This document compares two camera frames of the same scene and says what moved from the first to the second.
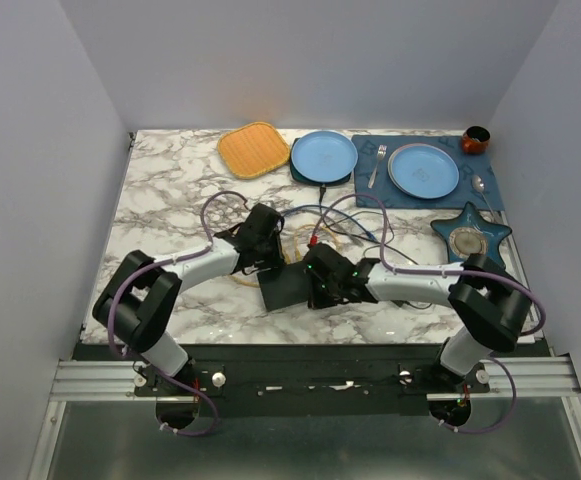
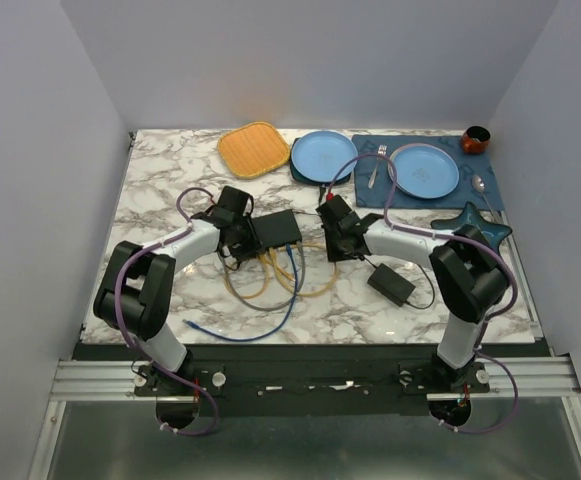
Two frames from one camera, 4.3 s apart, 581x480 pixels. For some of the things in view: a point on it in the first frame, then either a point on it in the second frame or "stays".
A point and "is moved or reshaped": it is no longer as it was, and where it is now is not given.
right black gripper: [316, 298] → [334, 255]
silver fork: [381, 152] stays
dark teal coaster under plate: [300, 179] stays
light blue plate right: [423, 171] stays
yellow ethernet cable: [295, 237] → [247, 297]
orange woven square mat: [253, 149] stays
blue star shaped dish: [468, 233] stays
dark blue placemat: [477, 176] stays
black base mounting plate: [312, 381] stays
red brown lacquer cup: [475, 139] stays
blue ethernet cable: [366, 232] is moved or reshaped
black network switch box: [284, 286] is moved or reshaped
